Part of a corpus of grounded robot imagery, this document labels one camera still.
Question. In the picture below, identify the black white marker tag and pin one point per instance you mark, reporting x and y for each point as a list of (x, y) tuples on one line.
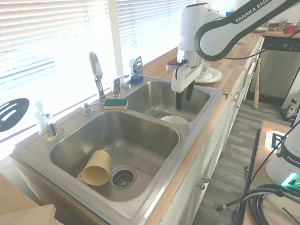
[(273, 139)]

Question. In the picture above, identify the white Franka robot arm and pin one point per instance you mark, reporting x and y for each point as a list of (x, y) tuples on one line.
[(211, 39)]

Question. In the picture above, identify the blue Dawn dish soap bottle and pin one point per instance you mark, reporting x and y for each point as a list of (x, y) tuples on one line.
[(136, 69)]

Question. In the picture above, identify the white black floor appliance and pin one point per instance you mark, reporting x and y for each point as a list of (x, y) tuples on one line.
[(291, 109)]

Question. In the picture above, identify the red lidded grey container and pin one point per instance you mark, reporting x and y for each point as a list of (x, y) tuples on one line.
[(171, 65)]

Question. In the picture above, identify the chrome sink faucet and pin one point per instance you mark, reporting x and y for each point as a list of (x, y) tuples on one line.
[(95, 64)]

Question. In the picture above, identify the black slotted spatula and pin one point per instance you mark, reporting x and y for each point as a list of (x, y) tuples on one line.
[(18, 105)]

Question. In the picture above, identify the wide white window blind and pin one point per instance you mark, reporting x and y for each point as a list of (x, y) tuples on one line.
[(47, 35)]

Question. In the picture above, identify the chrome soap dispenser pump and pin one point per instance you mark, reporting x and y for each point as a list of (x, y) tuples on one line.
[(87, 109)]

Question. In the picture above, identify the white patterned teacup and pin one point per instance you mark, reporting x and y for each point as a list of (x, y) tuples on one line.
[(205, 69)]

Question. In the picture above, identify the clear drinking glass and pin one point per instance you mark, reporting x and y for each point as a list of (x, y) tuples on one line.
[(282, 24)]

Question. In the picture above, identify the white bowl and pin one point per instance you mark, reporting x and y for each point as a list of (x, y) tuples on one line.
[(174, 120)]

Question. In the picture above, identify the stainless steel dishwasher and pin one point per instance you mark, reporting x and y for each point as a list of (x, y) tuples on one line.
[(274, 70)]

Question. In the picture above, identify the white kitchen cabinet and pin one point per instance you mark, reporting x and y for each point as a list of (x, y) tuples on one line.
[(211, 152)]

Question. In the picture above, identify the narrow white window blind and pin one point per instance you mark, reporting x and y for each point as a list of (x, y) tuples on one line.
[(152, 23)]

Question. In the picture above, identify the small yellow holder tray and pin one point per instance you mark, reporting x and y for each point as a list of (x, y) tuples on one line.
[(50, 138)]

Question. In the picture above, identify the brown cardboard box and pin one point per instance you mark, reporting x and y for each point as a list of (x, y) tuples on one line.
[(16, 206)]

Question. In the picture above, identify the red mug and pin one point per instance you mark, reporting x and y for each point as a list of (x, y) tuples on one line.
[(290, 29)]

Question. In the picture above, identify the black metal stand pole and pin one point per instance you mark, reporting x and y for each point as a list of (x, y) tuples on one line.
[(252, 159)]

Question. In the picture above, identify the clear glass soap bottle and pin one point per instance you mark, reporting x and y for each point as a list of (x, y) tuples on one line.
[(41, 123)]

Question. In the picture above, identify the stainless steel double sink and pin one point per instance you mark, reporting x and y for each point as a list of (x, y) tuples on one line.
[(70, 130)]

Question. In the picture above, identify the small white background plate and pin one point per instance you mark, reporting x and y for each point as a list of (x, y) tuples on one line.
[(260, 29)]

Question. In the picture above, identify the round metal drain strainer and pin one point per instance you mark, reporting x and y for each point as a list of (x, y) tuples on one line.
[(123, 177)]

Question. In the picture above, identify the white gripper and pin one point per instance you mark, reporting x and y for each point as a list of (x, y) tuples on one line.
[(185, 75)]

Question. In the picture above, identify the metal cabinet knob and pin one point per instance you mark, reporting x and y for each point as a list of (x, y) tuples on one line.
[(201, 186), (207, 179)]

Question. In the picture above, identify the yellow green sponge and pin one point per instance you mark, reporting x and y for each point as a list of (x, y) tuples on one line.
[(116, 104)]

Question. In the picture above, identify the large white plate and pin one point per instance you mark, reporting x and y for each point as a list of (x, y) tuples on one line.
[(212, 76)]

